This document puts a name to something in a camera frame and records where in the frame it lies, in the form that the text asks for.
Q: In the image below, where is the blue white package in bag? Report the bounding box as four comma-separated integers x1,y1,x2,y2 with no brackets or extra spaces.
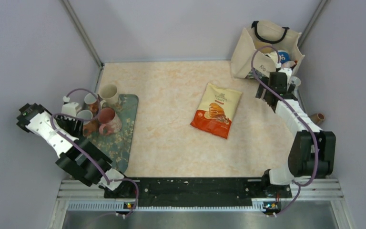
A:
278,50,291,64

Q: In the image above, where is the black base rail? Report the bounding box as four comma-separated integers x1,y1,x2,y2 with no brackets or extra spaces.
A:
104,177,292,207

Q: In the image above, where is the large pink mug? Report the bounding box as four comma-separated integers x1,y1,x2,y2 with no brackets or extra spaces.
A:
98,107,122,136

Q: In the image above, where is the cream white mug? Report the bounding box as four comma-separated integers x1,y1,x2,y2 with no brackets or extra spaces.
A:
99,84,120,107

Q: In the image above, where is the beige canvas tote bag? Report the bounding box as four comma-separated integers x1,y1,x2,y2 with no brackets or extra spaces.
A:
230,21,305,79

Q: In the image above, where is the light blue white mug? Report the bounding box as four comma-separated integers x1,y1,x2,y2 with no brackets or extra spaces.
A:
289,76,301,91

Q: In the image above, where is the orange chips bag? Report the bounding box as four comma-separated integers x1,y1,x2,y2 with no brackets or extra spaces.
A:
190,83,243,139

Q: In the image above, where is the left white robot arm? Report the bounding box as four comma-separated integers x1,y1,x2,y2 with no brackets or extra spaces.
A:
17,104,134,197

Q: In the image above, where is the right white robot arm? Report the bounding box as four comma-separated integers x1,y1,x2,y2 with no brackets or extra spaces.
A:
256,72,336,197

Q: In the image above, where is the orange snack packet in bag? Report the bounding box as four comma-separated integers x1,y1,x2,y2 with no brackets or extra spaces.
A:
282,60,298,70

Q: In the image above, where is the blue grey mug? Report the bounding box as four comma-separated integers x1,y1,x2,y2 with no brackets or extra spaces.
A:
84,93,101,115

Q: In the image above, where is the metal corner frame rail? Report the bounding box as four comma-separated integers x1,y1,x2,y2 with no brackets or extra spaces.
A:
59,0,103,69

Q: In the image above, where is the small brown striped cup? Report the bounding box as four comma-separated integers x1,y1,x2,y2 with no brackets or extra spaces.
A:
309,113,325,125

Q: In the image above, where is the teal floral placemat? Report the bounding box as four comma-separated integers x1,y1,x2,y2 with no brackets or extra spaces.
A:
87,94,139,173

